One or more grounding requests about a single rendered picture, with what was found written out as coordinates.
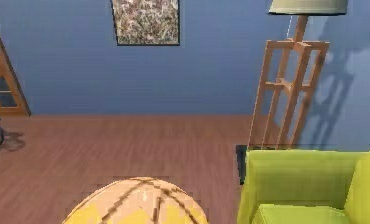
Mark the dark framed speckled picture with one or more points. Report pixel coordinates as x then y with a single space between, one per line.
146 21

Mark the brown wooden glazed door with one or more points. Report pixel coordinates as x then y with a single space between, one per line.
6 90

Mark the lime green armchair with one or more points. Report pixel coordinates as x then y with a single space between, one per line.
293 180

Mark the wooden frame floor lamp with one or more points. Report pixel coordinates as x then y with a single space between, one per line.
293 83

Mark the orange black striped basketball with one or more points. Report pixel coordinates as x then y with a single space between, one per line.
136 203

